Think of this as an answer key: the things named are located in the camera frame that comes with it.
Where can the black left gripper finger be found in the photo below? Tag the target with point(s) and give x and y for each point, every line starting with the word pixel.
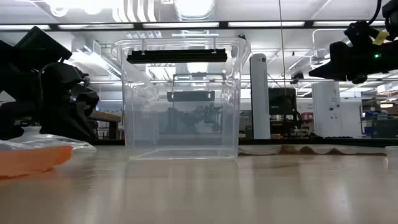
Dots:
pixel 88 102

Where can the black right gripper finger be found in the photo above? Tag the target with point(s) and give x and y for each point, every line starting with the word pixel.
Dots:
pixel 332 71

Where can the brown elastic bandage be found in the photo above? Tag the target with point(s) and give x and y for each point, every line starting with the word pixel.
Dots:
pixel 311 151

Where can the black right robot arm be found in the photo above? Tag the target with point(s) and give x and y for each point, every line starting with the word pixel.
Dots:
pixel 391 12

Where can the black background robot arm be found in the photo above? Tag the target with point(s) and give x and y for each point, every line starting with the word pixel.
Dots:
pixel 182 118
pixel 213 116

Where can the orange elastic bandage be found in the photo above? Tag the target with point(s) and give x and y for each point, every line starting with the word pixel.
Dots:
pixel 31 160

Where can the wooden background table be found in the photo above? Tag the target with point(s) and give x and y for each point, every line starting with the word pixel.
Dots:
pixel 105 116

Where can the black ceiling spotlight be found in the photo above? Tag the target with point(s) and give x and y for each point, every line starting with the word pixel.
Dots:
pixel 297 77

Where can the white cabinet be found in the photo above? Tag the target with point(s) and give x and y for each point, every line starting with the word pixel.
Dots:
pixel 329 109

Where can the clear plastic bag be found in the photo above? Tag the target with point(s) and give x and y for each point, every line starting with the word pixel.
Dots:
pixel 46 141

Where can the blue storage shelving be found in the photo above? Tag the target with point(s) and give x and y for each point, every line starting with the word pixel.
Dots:
pixel 381 124

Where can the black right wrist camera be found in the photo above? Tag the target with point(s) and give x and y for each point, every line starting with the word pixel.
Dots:
pixel 357 32

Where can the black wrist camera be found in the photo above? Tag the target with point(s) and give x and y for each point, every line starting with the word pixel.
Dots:
pixel 40 46
pixel 357 32

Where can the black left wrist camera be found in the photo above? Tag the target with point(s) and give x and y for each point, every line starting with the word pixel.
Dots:
pixel 40 46

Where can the black table frame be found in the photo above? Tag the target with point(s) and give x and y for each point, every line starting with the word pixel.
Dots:
pixel 342 142

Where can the white cylindrical post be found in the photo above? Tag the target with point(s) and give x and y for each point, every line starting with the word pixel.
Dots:
pixel 260 93

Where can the black overhead frame bar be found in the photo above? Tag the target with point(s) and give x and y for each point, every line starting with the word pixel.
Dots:
pixel 102 26

